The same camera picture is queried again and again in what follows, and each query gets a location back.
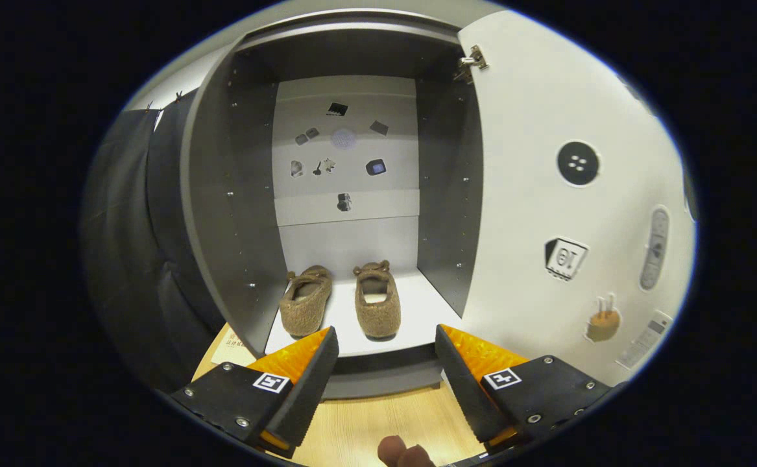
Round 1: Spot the white book with red cover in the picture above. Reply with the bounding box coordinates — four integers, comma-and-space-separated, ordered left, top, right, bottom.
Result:
211, 323, 259, 368

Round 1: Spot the grey shoe cabinet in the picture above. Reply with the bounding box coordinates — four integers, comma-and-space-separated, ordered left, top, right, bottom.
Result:
180, 9, 487, 400

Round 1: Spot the black backdrop cloth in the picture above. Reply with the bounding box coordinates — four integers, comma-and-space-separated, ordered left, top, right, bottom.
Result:
80, 90, 228, 391

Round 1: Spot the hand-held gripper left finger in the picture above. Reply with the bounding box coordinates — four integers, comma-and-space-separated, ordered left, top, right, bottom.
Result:
169, 326, 341, 460

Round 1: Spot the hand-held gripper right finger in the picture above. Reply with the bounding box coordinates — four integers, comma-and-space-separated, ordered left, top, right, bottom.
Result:
434, 324, 613, 453

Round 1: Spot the brown fuzzy shoe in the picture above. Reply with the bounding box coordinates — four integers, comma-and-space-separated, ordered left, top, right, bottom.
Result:
278, 265, 334, 338
353, 260, 402, 340

